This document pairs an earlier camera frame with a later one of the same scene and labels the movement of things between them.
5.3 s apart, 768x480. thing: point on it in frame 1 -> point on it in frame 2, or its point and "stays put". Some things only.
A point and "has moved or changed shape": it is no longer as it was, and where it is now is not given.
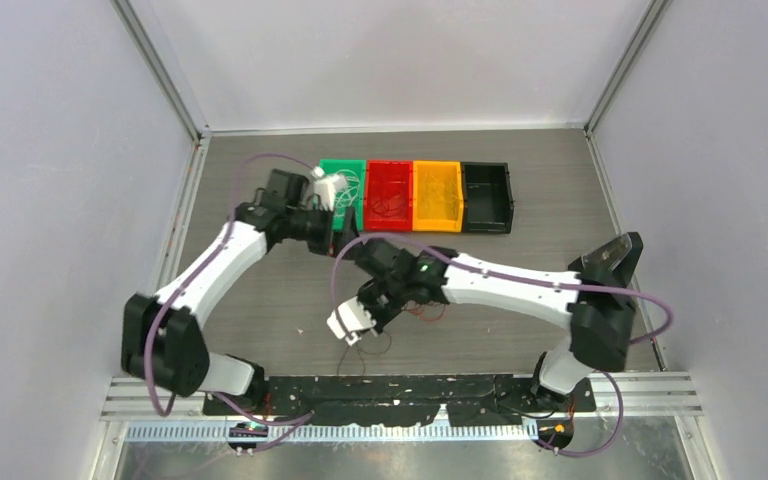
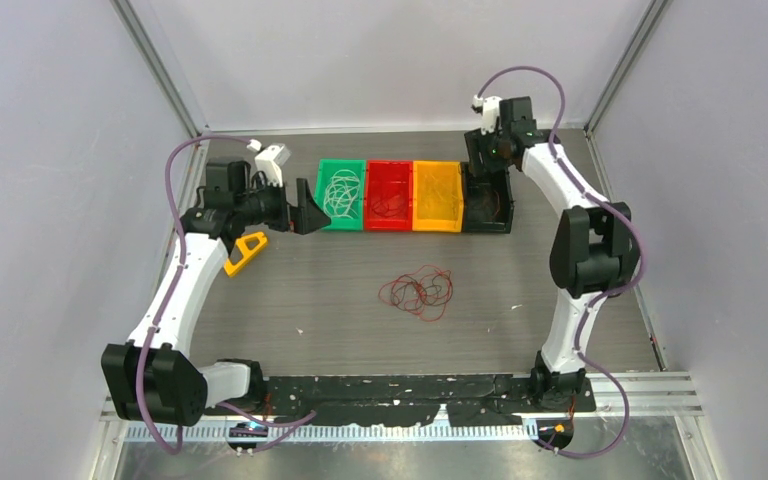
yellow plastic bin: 437,196 stays put
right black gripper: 363,297 -> 476,143
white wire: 347,196 stays put
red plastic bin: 388,195 stays put
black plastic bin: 487,198 stays put
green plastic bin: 353,195 stays put
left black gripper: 340,239 -> 306,215
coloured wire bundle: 361,347 has moved or changed shape
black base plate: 429,400 stays put
